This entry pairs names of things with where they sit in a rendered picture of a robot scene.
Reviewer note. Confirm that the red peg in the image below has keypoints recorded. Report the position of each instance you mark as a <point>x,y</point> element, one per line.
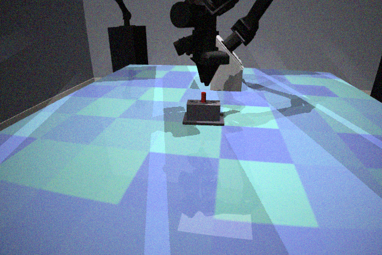
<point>203,97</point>

